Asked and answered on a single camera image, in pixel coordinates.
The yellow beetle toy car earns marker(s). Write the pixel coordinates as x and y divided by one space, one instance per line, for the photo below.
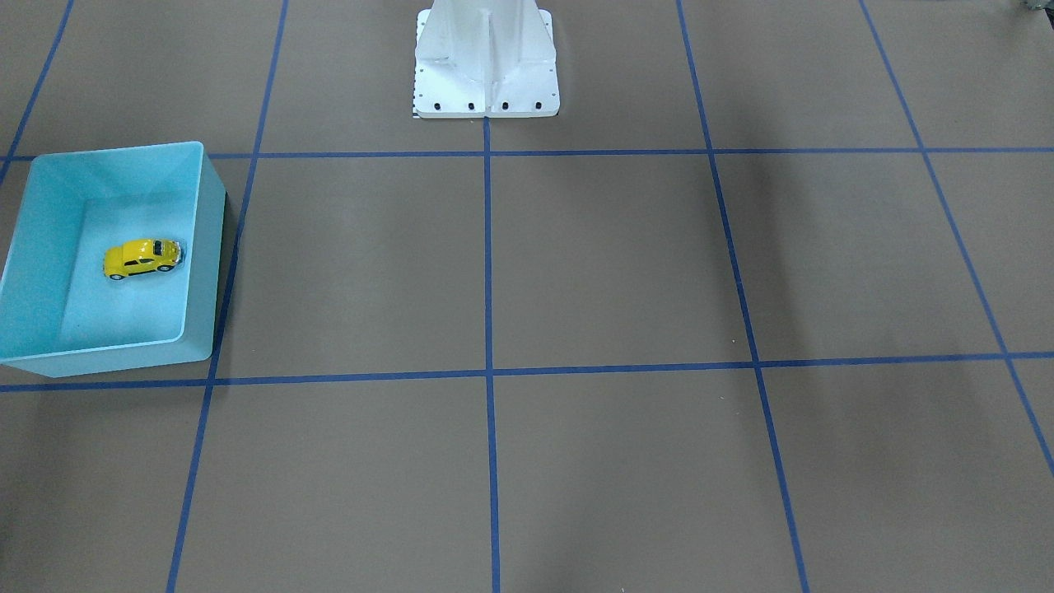
141 256

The turquoise plastic bin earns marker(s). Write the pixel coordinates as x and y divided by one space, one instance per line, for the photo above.
62 315

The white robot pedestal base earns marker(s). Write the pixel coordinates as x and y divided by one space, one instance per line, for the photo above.
485 59

